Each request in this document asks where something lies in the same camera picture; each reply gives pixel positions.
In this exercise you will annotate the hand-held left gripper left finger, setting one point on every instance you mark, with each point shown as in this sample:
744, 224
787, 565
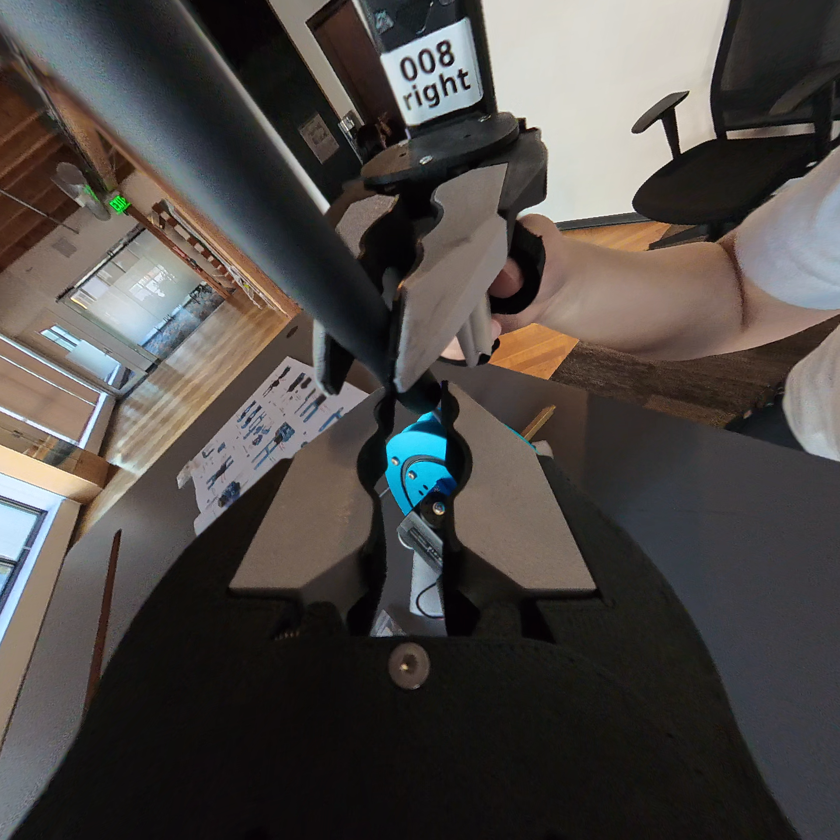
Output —
308, 525

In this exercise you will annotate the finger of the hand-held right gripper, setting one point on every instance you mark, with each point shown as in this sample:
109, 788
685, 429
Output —
459, 262
361, 217

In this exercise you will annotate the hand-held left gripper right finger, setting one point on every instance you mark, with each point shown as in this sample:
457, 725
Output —
517, 525

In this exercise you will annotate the black electric screwdriver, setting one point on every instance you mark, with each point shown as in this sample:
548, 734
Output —
196, 131

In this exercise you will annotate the grey desk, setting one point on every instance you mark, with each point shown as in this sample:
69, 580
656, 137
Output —
722, 558

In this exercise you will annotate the person's right hand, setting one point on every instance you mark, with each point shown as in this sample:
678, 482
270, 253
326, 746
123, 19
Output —
557, 282

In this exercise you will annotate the black servo motor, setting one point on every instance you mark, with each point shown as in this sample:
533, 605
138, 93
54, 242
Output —
422, 538

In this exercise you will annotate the brass standoff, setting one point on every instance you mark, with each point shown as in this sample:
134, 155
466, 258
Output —
537, 424

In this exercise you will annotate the printed instruction sheet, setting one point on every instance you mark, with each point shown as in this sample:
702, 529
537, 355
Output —
261, 427

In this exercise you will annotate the brown door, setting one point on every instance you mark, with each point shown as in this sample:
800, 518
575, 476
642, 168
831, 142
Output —
346, 59

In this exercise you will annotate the pile of small screw bags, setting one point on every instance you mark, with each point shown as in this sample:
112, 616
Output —
382, 627

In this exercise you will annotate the green exit sign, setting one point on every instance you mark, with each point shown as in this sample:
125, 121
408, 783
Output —
116, 204

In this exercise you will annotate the black office chair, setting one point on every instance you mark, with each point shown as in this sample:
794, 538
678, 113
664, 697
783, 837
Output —
722, 177

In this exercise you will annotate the white shirt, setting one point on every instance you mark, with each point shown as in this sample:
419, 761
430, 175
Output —
800, 229

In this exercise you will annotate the framed wall notice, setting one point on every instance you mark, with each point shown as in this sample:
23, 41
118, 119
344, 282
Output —
319, 139

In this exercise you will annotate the glass wall partition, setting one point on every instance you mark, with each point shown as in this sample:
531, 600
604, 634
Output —
130, 309

